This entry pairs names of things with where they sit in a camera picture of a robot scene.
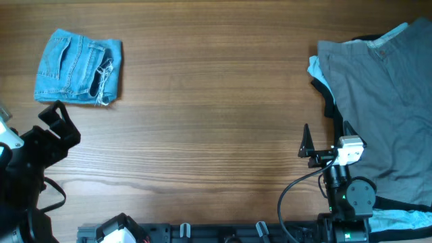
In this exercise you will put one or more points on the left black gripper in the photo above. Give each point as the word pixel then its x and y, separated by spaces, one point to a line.
pixel 40 138

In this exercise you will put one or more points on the light blue denim jeans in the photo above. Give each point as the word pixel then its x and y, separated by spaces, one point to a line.
pixel 76 69

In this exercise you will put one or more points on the grey brown trousers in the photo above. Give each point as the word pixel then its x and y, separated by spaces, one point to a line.
pixel 381 111

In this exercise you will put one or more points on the black garment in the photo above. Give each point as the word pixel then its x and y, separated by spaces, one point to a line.
pixel 332 111

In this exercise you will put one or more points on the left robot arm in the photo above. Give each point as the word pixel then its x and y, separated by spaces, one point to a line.
pixel 21 219

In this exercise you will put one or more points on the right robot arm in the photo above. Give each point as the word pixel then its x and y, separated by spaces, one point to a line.
pixel 350 199

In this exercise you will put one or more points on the light blue t-shirt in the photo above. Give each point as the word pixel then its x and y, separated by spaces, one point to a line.
pixel 395 216

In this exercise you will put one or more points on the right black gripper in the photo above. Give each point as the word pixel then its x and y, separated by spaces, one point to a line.
pixel 319 156

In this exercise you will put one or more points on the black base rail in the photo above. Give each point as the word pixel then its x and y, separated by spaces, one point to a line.
pixel 122 228

